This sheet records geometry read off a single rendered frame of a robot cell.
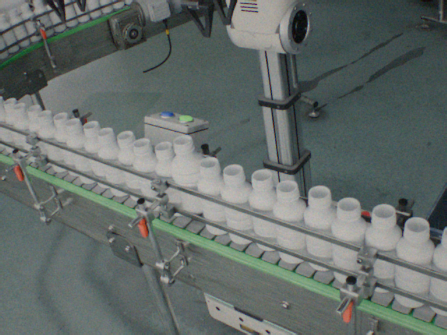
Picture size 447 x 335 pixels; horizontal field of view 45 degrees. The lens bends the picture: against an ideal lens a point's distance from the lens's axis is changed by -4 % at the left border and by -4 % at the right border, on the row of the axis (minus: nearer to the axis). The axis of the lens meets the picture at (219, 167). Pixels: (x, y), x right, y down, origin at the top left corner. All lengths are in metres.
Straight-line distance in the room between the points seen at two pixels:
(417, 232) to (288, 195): 0.23
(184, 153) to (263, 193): 0.18
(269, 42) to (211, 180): 0.64
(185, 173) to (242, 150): 2.12
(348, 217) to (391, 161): 2.11
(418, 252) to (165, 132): 0.68
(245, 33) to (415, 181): 1.51
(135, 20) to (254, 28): 1.04
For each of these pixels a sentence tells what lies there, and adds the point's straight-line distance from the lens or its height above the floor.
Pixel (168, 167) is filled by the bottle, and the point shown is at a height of 1.13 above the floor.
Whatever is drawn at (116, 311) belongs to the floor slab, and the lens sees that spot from 2.45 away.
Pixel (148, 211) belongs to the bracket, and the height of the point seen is 1.09.
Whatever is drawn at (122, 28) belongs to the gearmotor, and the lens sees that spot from 2.52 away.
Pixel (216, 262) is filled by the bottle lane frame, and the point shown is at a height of 0.95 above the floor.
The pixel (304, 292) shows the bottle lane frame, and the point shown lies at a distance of 1.04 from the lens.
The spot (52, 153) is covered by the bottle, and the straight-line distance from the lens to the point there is 1.45.
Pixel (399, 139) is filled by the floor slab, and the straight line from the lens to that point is 3.18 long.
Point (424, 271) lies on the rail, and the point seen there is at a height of 1.11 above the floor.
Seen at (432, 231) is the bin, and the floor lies 0.95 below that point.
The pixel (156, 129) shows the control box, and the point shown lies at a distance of 1.33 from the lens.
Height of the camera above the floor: 1.75
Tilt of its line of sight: 35 degrees down
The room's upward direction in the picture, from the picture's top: 12 degrees counter-clockwise
